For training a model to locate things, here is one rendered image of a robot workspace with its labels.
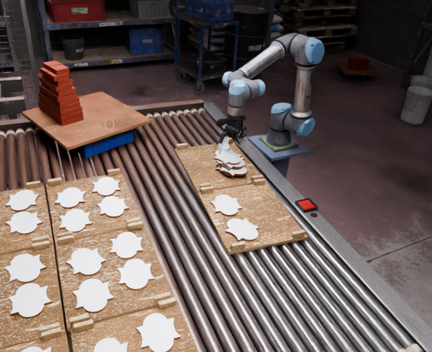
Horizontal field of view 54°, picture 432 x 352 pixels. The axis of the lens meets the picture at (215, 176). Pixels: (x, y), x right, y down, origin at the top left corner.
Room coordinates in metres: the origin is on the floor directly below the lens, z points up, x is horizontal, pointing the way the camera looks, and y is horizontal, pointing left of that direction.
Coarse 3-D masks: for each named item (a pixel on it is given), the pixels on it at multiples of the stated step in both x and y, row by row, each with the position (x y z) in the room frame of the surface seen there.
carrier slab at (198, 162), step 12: (216, 144) 2.07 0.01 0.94; (180, 156) 1.91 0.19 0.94; (192, 156) 1.92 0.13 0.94; (204, 156) 1.93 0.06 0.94; (192, 168) 1.80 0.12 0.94; (204, 168) 1.81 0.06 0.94; (252, 168) 1.85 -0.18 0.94; (192, 180) 1.70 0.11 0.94; (204, 180) 1.70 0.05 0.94; (216, 180) 1.71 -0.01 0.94; (228, 180) 1.72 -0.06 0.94; (240, 180) 1.73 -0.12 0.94
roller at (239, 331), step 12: (144, 156) 1.91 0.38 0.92; (156, 180) 1.70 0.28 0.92; (168, 192) 1.61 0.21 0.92; (168, 204) 1.52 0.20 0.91; (180, 216) 1.44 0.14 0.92; (180, 228) 1.37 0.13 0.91; (192, 240) 1.29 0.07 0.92; (192, 252) 1.23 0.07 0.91; (204, 264) 1.16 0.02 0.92; (204, 276) 1.11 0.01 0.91; (216, 288) 1.05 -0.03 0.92; (216, 300) 1.01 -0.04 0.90; (228, 300) 1.00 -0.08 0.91; (228, 312) 0.95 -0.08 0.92; (228, 324) 0.91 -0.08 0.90; (240, 324) 0.90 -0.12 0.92; (240, 336) 0.86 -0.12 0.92; (240, 348) 0.83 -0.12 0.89; (252, 348) 0.82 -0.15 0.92
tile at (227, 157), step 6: (222, 150) 1.88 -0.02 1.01; (228, 150) 1.89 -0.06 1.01; (216, 156) 1.82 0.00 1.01; (222, 156) 1.82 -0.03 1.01; (228, 156) 1.82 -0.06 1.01; (234, 156) 1.83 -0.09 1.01; (240, 156) 1.85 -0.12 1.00; (222, 162) 1.78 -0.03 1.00; (228, 162) 1.78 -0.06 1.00; (234, 162) 1.78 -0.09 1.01; (240, 162) 1.79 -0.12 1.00
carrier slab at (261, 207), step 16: (224, 192) 1.62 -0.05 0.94; (240, 192) 1.63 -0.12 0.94; (256, 192) 1.64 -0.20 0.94; (272, 192) 1.65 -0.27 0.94; (208, 208) 1.49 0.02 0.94; (256, 208) 1.51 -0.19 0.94; (272, 208) 1.52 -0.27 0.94; (224, 224) 1.38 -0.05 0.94; (256, 224) 1.40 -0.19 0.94; (272, 224) 1.41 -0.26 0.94; (288, 224) 1.42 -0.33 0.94; (224, 240) 1.28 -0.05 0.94; (256, 240) 1.30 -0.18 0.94; (272, 240) 1.31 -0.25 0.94; (288, 240) 1.32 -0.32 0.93
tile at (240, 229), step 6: (228, 222) 1.39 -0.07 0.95; (234, 222) 1.39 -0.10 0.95; (240, 222) 1.39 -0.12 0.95; (246, 222) 1.40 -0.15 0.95; (228, 228) 1.35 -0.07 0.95; (234, 228) 1.35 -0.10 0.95; (240, 228) 1.35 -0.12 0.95; (246, 228) 1.35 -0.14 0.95; (252, 228) 1.36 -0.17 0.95; (258, 228) 1.37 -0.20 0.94; (234, 234) 1.31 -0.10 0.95; (240, 234) 1.32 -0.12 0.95; (246, 234) 1.32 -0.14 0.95; (252, 234) 1.32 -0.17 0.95; (240, 240) 1.29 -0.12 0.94; (246, 240) 1.29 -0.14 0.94; (252, 240) 1.29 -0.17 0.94
